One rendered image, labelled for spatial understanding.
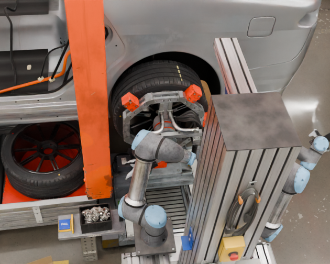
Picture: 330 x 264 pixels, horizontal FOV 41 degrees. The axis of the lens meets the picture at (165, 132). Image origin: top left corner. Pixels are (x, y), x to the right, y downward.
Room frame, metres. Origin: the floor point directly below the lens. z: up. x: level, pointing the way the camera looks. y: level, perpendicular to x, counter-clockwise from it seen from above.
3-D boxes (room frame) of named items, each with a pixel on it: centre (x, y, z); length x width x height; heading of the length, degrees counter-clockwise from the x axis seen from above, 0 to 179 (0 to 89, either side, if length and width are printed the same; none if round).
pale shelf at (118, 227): (1.46, 0.42, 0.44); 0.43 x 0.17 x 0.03; 104
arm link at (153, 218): (1.23, 0.01, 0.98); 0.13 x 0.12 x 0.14; 70
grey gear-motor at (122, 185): (2.01, 0.28, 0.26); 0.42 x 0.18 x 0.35; 14
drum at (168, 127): (1.98, 0.00, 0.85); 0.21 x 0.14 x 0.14; 14
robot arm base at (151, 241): (1.22, 0.00, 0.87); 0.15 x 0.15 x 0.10
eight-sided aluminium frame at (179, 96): (2.05, 0.02, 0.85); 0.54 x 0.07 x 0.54; 104
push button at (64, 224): (1.42, 0.59, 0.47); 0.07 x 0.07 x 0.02; 14
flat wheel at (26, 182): (2.03, 0.85, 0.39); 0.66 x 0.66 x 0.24
